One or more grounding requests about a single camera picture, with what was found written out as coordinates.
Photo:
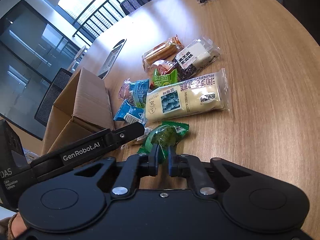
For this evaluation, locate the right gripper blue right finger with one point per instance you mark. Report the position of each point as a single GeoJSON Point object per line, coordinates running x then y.
{"type": "Point", "coordinates": [172, 162]}

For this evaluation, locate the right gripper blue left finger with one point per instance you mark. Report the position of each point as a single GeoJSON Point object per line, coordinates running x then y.
{"type": "Point", "coordinates": [153, 162]}

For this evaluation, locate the green clear candy packet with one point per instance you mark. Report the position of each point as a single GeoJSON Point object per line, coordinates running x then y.
{"type": "Point", "coordinates": [169, 133]}

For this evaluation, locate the blue snack packet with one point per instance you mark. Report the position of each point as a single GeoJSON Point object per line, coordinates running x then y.
{"type": "Point", "coordinates": [130, 114]}
{"type": "Point", "coordinates": [137, 93]}

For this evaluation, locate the large cream cake package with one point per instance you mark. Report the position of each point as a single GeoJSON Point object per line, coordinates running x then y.
{"type": "Point", "coordinates": [198, 95]}

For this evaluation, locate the white black label snack packet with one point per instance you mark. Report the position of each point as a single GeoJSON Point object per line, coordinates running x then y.
{"type": "Point", "coordinates": [194, 57]}

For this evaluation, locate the person's left hand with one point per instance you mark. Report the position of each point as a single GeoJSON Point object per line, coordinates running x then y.
{"type": "Point", "coordinates": [12, 227]}

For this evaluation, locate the pink round snack packet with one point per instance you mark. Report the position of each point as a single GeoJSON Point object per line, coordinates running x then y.
{"type": "Point", "coordinates": [124, 90]}

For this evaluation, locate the black mesh chair left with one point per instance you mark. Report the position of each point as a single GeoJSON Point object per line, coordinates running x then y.
{"type": "Point", "coordinates": [59, 82]}

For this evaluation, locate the green triangular snack packet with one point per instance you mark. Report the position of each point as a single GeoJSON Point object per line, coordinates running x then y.
{"type": "Point", "coordinates": [159, 80]}

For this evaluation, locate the brown cardboard box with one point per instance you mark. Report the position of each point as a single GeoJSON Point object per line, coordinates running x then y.
{"type": "Point", "coordinates": [82, 109]}

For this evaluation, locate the red orange snack packet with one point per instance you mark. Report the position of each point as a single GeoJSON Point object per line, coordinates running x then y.
{"type": "Point", "coordinates": [163, 66]}

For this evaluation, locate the orange biscuit packet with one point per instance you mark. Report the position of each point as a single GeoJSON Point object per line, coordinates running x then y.
{"type": "Point", "coordinates": [162, 51]}

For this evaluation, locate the round wooden stool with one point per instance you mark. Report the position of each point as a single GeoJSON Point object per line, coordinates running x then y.
{"type": "Point", "coordinates": [77, 56]}

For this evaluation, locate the black balcony railing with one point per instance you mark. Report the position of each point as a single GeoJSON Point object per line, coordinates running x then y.
{"type": "Point", "coordinates": [96, 18]}

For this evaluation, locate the silver table cable port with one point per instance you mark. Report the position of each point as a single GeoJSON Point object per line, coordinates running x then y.
{"type": "Point", "coordinates": [111, 58]}

